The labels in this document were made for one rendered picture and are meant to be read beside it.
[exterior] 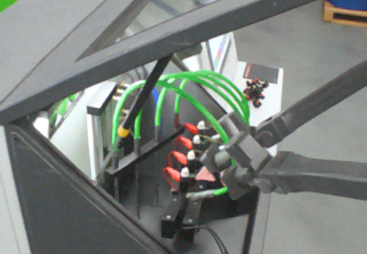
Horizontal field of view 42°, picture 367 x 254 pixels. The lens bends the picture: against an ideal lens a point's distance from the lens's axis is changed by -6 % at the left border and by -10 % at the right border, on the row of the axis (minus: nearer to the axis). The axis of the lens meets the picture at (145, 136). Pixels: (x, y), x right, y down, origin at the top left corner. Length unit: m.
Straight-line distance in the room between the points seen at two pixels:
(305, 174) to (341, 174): 0.09
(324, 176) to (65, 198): 0.55
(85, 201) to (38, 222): 0.17
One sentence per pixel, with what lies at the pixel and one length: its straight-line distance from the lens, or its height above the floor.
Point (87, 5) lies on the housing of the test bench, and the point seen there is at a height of 1.50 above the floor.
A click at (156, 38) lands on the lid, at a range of 0.79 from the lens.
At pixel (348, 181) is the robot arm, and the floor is 1.51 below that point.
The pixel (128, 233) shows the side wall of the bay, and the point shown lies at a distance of 1.09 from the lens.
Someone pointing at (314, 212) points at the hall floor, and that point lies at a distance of 3.04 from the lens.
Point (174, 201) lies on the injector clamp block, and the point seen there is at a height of 0.98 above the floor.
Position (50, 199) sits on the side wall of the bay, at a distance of 1.10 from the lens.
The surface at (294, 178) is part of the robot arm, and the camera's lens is 0.91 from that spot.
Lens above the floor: 2.00
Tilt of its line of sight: 35 degrees down
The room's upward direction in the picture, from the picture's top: straight up
